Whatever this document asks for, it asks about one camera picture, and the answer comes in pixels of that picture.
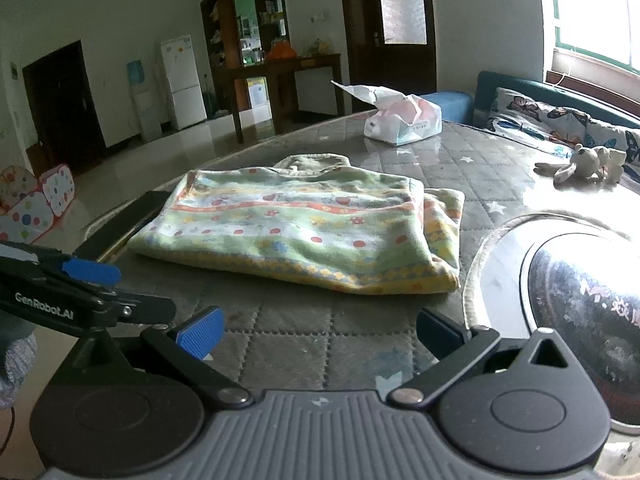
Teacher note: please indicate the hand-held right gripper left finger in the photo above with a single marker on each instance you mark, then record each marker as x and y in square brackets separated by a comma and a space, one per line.
[200, 332]

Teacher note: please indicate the blue sofa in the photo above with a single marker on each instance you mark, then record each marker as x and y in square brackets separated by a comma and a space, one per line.
[450, 105]

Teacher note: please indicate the patterned pastel garment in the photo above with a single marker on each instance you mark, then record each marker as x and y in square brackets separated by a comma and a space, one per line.
[300, 230]

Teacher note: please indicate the white refrigerator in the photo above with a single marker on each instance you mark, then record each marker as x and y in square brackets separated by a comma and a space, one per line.
[182, 85]

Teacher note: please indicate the orange object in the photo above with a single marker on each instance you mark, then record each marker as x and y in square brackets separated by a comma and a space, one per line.
[280, 52]

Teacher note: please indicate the dark plain door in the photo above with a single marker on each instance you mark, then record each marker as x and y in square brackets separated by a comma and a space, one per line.
[60, 110]

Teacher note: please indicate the butterfly print pillow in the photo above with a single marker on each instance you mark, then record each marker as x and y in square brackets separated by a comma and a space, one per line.
[530, 107]
[612, 142]
[520, 132]

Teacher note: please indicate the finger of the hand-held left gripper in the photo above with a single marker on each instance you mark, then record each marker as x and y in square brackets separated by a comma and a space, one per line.
[92, 270]
[145, 310]

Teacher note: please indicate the dark wooden desk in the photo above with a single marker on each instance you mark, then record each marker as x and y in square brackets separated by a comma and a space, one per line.
[280, 65]

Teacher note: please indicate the dark wooden display cabinet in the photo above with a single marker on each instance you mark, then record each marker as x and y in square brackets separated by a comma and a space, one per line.
[225, 35]

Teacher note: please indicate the white pink tissue pack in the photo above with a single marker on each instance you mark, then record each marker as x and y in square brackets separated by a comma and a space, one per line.
[410, 120]

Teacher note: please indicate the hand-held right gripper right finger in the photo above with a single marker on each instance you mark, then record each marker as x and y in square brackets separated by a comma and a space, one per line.
[440, 332]

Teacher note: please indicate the polka dot play tent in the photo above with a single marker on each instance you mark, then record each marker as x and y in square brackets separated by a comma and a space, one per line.
[40, 200]

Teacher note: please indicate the white water dispenser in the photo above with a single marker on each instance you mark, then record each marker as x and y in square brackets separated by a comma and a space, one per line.
[145, 105]

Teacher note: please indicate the dark door with frosted glass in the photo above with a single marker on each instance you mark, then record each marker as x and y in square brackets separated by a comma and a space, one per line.
[360, 75]

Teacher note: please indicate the person's left forearm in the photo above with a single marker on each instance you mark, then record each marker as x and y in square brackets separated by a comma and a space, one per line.
[15, 370]

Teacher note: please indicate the white blue carton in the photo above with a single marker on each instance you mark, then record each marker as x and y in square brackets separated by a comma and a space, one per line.
[257, 92]

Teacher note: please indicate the grey plush rabbit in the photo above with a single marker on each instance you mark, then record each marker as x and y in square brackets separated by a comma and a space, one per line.
[585, 160]

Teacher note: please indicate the green framed window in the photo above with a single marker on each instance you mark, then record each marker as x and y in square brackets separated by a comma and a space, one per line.
[600, 10]

